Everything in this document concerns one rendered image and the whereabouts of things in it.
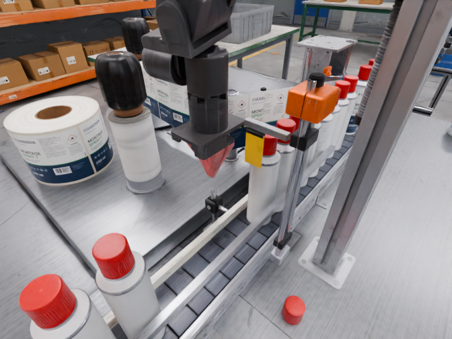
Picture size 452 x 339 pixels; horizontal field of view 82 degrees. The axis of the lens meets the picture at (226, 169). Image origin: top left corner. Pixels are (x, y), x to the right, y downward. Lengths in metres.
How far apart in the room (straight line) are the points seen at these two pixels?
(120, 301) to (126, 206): 0.33
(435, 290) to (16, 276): 0.79
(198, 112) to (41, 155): 0.43
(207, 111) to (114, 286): 0.23
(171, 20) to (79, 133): 0.43
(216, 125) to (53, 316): 0.27
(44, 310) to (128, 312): 0.10
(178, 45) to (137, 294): 0.27
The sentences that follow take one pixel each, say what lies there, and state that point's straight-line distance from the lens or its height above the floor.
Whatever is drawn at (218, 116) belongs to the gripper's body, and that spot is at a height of 1.14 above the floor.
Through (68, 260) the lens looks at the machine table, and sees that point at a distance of 0.64.
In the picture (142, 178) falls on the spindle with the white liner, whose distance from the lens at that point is 0.62.
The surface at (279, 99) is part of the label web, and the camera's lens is 0.69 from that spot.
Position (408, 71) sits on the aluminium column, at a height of 1.21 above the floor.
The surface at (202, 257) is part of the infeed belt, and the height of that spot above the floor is 0.87.
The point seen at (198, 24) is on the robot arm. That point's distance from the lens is 0.30.
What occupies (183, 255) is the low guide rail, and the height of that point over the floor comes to 0.91.
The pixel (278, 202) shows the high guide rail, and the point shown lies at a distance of 0.49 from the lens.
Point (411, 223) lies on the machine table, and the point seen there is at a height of 0.83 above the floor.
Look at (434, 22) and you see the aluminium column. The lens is 0.34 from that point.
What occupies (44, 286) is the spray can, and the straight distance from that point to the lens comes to 0.29.
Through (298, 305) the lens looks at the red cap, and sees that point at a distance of 0.50.
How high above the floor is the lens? 1.30
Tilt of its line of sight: 38 degrees down
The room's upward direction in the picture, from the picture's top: straight up
